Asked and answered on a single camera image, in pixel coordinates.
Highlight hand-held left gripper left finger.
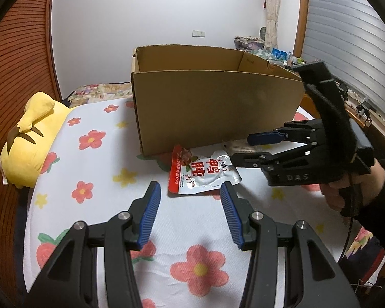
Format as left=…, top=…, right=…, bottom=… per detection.
left=26, top=180, right=162, bottom=308

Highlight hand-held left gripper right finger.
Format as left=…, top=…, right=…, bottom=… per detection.
left=220, top=181, right=353, bottom=308

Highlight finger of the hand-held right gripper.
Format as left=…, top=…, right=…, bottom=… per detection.
left=230, top=141, right=320, bottom=170
left=247, top=119, right=324, bottom=146

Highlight brown snack packet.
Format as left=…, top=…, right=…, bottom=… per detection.
left=223, top=139, right=273, bottom=155

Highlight silver red snack pouch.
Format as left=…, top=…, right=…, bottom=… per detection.
left=167, top=144, right=242, bottom=196

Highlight brown cardboard box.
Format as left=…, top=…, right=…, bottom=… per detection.
left=130, top=45, right=305, bottom=157

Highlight person's right hand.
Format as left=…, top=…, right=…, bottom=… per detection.
left=321, top=159, right=385, bottom=214

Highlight long wooden cabinet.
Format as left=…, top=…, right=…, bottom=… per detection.
left=295, top=64, right=385, bottom=155

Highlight row of small bottles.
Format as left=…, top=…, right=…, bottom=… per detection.
left=285, top=51, right=309, bottom=68

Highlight white flower print bedsheet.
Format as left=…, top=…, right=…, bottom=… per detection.
left=24, top=98, right=385, bottom=308

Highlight grey window blinds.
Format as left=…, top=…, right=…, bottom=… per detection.
left=300, top=0, right=385, bottom=124

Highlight stack of printed packets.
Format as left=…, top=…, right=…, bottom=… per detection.
left=234, top=35, right=264, bottom=51

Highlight beige curtain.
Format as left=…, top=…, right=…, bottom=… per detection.
left=263, top=0, right=281, bottom=50

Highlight floral quilt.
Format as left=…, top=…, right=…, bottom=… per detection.
left=62, top=82, right=135, bottom=108

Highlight yellow plush toy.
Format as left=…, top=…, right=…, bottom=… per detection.
left=0, top=91, right=74, bottom=189

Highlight brown slatted wooden door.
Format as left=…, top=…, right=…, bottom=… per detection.
left=0, top=0, right=63, bottom=296

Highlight wooden window frame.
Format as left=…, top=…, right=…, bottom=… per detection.
left=292, top=0, right=309, bottom=58

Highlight black cable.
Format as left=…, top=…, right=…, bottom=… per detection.
left=337, top=157, right=361, bottom=262

